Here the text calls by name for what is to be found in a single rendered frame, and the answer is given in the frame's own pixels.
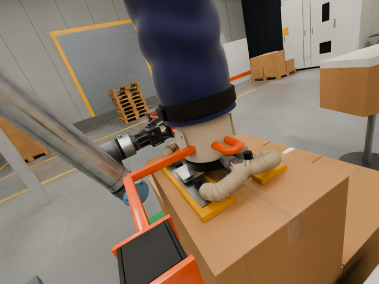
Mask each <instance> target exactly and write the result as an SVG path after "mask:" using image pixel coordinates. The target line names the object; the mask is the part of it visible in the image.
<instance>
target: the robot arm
mask: <svg viewBox="0 0 379 284"><path fill-rule="evenodd" d="M0 117H1V118H3V119H4V120H5V121H7V122H8V123H10V124H12V125H13V126H15V127H16V128H18V129H19V130H20V131H22V132H23V133H25V134H26V135H28V136H29V137H31V138H32V139H33V140H35V141H36V142H38V143H40V144H41V145H43V146H44V147H45V148H47V149H48V150H50V151H51V152H53V153H54V154H56V155H57V156H59V157H60V158H61V159H63V160H65V161H66V162H68V163H69V164H70V165H72V166H73V167H75V168H76V169H78V170H79V171H81V172H82V173H84V174H85V175H87V176H88V177H89V178H91V179H93V180H94V181H95V182H97V183H98V184H100V185H101V186H103V187H104V188H105V189H107V190H108V191H109V192H110V193H111V194H112V195H113V196H114V197H116V198H119V199H121V200H122V201H124V203H125V204H126V205H128V206H130V205H129V202H128V198H127V194H126V190H125V186H124V182H123V178H125V177H127V174H129V173H131V171H129V170H128V169H126V168H125V166H124V164H123V163H122V160H124V159H126V158H129V157H131V156H133V155H135V154H136V151H138V150H140V149H142V148H144V147H146V146H148V145H150V144H151V145H152V146H153V147H156V146H158V145H160V144H162V143H164V141H165V140H166V139H168V138H173V137H175V136H173V135H169V134H168V133H166V132H161V130H160V128H159V126H162V125H163V124H164V121H161V120H159V118H155V119H153V120H151V121H150V123H149V124H147V125H148V126H145V127H143V128H141V129H140V130H139V131H138V132H137V133H136V134H135V135H133V134H131V135H128V134H125V135H122V136H121V135H119V137H117V138H115V139H113V140H110V141H108V142H106V143H103V144H100V145H96V144H95V143H94V142H93V141H92V140H91V139H89V138H88V137H87V136H86V135H85V134H83V133H82V132H81V131H80V130H79V129H77V128H76V127H75V126H73V125H72V124H71V123H70V122H69V121H67V120H66V119H65V118H64V117H63V116H61V115H60V114H59V113H58V112H57V111H55V110H54V109H53V108H52V107H50V106H49V105H48V104H47V103H45V102H44V101H43V100H42V99H41V98H40V97H38V96H37V95H36V94H35V93H33V92H32V91H31V90H30V89H28V88H27V87H26V86H25V85H24V84H22V83H21V82H20V81H19V80H18V79H16V78H15V77H14V76H13V75H12V74H10V73H9V72H8V71H7V70H5V69H4V68H3V67H2V66H0ZM158 143H159V144H158ZM156 144H157V145H156ZM134 183H135V186H136V188H137V191H138V193H139V196H140V199H141V201H142V203H143V202H144V201H145V200H146V199H147V197H148V194H149V187H148V185H147V183H146V182H145V181H144V180H138V181H136V182H134Z"/></svg>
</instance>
